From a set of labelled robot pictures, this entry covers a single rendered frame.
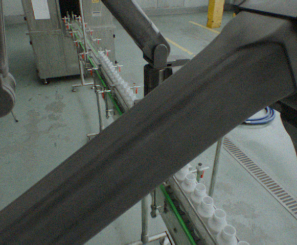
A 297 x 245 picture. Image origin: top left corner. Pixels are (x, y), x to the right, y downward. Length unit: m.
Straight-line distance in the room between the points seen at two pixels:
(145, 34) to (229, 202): 2.09
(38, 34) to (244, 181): 3.57
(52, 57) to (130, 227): 3.24
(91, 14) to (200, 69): 4.45
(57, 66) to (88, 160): 4.57
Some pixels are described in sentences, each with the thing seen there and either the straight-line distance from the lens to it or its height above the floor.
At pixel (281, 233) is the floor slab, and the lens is 2.49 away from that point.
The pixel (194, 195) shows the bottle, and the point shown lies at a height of 1.13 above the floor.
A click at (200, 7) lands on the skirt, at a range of 11.72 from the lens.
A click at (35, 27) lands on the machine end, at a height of 0.95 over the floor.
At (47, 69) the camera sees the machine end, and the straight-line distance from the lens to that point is 4.77.
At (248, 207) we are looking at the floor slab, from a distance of 2.56.
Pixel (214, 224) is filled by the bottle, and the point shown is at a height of 1.13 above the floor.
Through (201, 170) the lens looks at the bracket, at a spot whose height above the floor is 1.09.
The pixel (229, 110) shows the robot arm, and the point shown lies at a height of 1.74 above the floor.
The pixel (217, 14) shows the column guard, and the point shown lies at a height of 0.40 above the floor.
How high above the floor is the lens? 1.83
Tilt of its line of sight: 32 degrees down
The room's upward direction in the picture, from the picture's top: straight up
